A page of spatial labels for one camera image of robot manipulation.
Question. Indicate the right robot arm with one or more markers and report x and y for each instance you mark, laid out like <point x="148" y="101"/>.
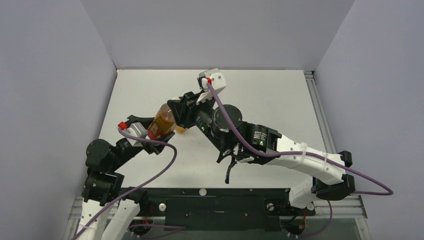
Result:
<point x="250" y="143"/>

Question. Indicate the orange blue label bottle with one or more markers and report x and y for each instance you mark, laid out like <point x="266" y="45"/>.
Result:
<point x="180" y="129"/>

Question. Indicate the gold red label bottle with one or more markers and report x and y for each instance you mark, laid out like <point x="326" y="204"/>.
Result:
<point x="162" y="124"/>

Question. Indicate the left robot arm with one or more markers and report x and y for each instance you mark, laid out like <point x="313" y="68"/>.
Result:
<point x="108" y="208"/>

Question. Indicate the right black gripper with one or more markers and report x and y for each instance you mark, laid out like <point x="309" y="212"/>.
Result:
<point x="184" y="108"/>

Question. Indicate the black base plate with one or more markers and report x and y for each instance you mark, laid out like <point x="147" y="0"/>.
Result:
<point x="221" y="209"/>

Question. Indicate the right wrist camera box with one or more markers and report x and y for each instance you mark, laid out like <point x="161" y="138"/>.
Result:
<point x="214" y="78"/>

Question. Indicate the white bottle cap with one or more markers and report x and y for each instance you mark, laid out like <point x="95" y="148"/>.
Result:
<point x="202" y="192"/>

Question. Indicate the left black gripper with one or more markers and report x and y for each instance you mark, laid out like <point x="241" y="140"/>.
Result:
<point x="146" y="122"/>

